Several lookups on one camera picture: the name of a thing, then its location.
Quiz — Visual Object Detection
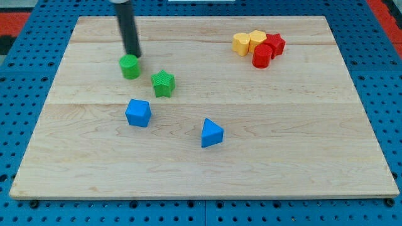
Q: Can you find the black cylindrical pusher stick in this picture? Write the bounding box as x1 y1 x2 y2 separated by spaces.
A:
112 0 141 58

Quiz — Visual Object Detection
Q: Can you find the green cylinder block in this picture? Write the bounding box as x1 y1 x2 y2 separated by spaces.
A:
119 55 141 80

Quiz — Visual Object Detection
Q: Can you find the green star block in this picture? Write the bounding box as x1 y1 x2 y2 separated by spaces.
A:
151 70 175 97

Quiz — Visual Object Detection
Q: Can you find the red star block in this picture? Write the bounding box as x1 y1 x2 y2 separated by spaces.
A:
263 33 286 59

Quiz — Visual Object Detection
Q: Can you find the blue cube block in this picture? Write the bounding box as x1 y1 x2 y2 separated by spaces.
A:
125 99 151 127

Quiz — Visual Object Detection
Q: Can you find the wooden board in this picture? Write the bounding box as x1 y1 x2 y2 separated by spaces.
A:
9 16 399 200

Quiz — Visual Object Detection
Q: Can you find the blue triangular prism block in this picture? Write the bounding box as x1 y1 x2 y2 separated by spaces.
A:
201 118 224 148

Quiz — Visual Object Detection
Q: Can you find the red cylinder block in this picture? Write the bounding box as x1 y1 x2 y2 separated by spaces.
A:
252 44 273 68

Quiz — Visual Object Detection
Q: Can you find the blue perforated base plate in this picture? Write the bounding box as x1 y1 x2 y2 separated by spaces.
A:
1 0 401 225

